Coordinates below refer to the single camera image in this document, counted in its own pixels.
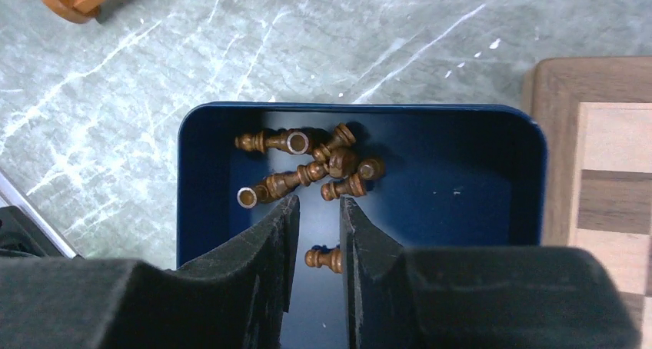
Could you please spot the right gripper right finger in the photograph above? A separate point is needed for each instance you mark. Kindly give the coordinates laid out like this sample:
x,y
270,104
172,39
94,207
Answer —
x,y
475,297

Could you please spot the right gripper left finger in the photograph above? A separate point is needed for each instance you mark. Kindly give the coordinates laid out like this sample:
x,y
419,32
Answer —
x,y
233,296

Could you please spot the dark chess piece long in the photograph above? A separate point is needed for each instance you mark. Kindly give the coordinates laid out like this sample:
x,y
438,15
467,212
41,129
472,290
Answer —
x,y
276,186

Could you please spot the dark chess pawn small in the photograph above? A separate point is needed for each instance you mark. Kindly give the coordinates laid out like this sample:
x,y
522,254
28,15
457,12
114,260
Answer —
x,y
353,185

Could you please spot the dark chess piece standing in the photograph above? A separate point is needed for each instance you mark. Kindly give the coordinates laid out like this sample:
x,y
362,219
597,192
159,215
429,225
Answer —
x,y
371,169

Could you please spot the dark chess piece round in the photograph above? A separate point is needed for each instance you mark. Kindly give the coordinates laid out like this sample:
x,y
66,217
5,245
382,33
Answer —
x,y
342,162

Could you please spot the dark chess piece hollow base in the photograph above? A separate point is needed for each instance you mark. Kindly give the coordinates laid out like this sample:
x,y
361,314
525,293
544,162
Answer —
x,y
292,141

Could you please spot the dark chess piece upper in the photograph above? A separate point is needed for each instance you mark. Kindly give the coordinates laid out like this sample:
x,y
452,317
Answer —
x,y
341,137

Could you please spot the wooden chess board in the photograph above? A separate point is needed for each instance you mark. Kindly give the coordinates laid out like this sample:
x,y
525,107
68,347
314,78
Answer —
x,y
595,113

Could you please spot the blue metal tin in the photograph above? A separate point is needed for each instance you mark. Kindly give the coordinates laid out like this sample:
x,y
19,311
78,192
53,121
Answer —
x,y
426,175

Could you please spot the aluminium frame rail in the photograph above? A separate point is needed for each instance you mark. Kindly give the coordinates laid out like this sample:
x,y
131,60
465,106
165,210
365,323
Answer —
x,y
24,232

